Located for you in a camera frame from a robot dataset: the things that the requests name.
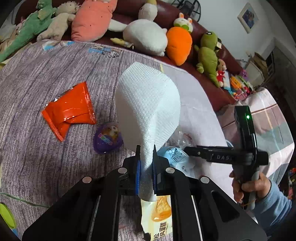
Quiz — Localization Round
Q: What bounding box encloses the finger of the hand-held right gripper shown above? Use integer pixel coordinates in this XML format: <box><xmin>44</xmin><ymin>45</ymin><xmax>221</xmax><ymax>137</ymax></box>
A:
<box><xmin>183</xmin><ymin>146</ymin><xmax>210</xmax><ymax>161</ymax></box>

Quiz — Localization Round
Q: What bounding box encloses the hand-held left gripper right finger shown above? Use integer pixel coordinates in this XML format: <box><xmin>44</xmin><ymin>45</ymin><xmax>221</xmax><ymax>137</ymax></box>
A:
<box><xmin>151</xmin><ymin>145</ymin><xmax>267</xmax><ymax>241</ymax></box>

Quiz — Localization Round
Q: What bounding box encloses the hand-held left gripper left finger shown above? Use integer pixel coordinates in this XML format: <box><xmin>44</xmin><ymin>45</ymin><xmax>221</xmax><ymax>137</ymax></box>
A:
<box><xmin>22</xmin><ymin>145</ymin><xmax>142</xmax><ymax>241</ymax></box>

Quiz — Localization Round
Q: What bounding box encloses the light blue plastic packet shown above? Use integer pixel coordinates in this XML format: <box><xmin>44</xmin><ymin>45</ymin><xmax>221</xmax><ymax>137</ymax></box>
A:
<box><xmin>159</xmin><ymin>146</ymin><xmax>197</xmax><ymax>178</ymax></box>

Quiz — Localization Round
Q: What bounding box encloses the clear crinkled plastic wrapper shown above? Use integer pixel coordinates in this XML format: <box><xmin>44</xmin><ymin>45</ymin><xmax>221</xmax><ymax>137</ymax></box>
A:
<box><xmin>171</xmin><ymin>130</ymin><xmax>195</xmax><ymax>149</ymax></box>

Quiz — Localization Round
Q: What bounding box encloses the cream cake packet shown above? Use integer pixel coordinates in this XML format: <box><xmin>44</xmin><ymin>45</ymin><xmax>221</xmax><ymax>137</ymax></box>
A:
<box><xmin>141</xmin><ymin>195</ymin><xmax>173</xmax><ymax>241</ymax></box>

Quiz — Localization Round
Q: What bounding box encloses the purple egg toy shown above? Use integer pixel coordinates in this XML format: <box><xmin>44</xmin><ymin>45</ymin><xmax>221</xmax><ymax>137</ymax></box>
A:
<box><xmin>93</xmin><ymin>122</ymin><xmax>123</xmax><ymax>154</ymax></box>

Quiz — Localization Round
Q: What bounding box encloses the white paper towel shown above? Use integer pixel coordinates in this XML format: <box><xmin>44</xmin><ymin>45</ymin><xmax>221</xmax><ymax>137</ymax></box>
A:
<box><xmin>115</xmin><ymin>61</ymin><xmax>181</xmax><ymax>202</ymax></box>

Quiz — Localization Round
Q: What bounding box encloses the orange snack wrapper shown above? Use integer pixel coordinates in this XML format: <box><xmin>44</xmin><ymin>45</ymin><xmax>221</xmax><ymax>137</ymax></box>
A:
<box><xmin>42</xmin><ymin>82</ymin><xmax>97</xmax><ymax>142</ymax></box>

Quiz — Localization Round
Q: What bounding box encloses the lime green capsule ball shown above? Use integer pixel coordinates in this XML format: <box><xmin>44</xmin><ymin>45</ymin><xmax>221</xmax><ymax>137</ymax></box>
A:
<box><xmin>0</xmin><ymin>203</ymin><xmax>18</xmax><ymax>232</ymax></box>

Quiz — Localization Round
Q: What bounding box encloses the person's right forearm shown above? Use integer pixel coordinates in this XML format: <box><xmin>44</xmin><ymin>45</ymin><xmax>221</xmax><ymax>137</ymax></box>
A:
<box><xmin>251</xmin><ymin>179</ymin><xmax>295</xmax><ymax>237</ymax></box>

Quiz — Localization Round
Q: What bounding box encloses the person's right hand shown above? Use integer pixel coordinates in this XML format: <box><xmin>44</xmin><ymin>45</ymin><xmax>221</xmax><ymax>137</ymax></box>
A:
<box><xmin>230</xmin><ymin>171</ymin><xmax>271</xmax><ymax>205</ymax></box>

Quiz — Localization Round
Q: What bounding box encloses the checked blanket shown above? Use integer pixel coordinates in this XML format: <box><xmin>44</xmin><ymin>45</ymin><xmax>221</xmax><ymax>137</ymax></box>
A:
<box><xmin>217</xmin><ymin>87</ymin><xmax>292</xmax><ymax>186</ymax></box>

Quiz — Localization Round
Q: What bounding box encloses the pile of colourful toys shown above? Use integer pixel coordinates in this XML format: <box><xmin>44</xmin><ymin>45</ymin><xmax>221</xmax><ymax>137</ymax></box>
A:
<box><xmin>228</xmin><ymin>70</ymin><xmax>255</xmax><ymax>100</ymax></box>

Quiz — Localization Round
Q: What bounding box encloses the stack of cardboard boxes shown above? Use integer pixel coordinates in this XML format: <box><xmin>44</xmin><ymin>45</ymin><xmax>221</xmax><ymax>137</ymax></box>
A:
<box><xmin>245</xmin><ymin>52</ymin><xmax>271</xmax><ymax>86</ymax></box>

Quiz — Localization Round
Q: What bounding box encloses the brown teddy bear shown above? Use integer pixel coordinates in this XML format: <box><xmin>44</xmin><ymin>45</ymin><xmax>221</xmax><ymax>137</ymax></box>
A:
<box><xmin>216</xmin><ymin>59</ymin><xmax>228</xmax><ymax>87</ymax></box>

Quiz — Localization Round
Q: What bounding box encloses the dark wooden cabinet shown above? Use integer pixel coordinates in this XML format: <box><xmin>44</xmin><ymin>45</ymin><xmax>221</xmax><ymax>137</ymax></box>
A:
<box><xmin>266</xmin><ymin>39</ymin><xmax>296</xmax><ymax>93</ymax></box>

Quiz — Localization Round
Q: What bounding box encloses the olive green dinosaur plush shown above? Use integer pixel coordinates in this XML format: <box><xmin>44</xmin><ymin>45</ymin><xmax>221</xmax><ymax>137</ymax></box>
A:
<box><xmin>194</xmin><ymin>31</ymin><xmax>222</xmax><ymax>88</ymax></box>

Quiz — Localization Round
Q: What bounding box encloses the orange carrot bunny plush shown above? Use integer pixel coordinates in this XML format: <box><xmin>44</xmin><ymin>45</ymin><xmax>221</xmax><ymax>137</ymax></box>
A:
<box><xmin>166</xmin><ymin>13</ymin><xmax>193</xmax><ymax>66</ymax></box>

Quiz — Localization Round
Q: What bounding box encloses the white duck plush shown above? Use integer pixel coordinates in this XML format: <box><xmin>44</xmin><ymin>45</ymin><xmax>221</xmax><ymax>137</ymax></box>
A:
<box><xmin>109</xmin><ymin>0</ymin><xmax>168</xmax><ymax>56</ymax></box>

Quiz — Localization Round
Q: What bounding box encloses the black fan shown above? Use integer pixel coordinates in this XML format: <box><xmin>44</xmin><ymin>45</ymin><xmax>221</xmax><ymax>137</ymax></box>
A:
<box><xmin>171</xmin><ymin>0</ymin><xmax>201</xmax><ymax>22</ymax></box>

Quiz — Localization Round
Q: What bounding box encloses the dark red leather sofa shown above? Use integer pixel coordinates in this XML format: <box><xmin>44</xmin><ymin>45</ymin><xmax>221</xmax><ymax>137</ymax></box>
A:
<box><xmin>14</xmin><ymin>0</ymin><xmax>243</xmax><ymax>112</ymax></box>

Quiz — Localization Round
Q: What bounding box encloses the pink bunny plush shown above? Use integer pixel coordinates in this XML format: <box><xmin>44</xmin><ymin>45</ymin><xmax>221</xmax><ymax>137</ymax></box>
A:
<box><xmin>71</xmin><ymin>0</ymin><xmax>118</xmax><ymax>42</ymax></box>

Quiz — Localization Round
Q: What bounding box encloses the beige doll plush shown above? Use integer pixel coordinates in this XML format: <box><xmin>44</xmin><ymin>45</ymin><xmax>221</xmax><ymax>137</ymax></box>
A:
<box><xmin>37</xmin><ymin>1</ymin><xmax>80</xmax><ymax>41</ymax></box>

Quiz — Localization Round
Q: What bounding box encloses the light green dinosaur plush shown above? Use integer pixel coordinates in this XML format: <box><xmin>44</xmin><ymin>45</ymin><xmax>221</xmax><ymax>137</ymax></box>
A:
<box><xmin>0</xmin><ymin>0</ymin><xmax>57</xmax><ymax>63</ymax></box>

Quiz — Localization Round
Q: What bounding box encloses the framed wall picture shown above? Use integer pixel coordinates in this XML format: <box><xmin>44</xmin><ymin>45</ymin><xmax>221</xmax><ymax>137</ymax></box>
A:
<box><xmin>238</xmin><ymin>2</ymin><xmax>259</xmax><ymax>34</ymax></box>

